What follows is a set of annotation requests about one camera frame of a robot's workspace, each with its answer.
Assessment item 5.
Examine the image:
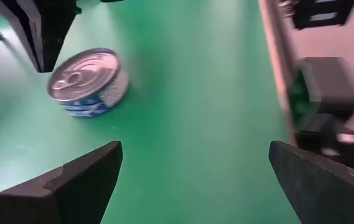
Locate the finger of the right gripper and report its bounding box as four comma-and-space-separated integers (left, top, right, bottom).
33, 0, 82, 73
0, 0, 45, 72

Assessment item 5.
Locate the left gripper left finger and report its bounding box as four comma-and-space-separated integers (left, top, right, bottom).
0, 141, 123, 224

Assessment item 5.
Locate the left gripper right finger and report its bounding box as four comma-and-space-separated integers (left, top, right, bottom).
269, 141, 354, 224

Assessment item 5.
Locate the dark blue can white label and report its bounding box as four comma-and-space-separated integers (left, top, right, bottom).
47, 47, 131, 119

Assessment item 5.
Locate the grey box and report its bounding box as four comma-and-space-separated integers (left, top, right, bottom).
288, 57, 354, 131

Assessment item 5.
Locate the black bracket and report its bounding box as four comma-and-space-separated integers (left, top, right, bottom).
291, 0, 354, 31

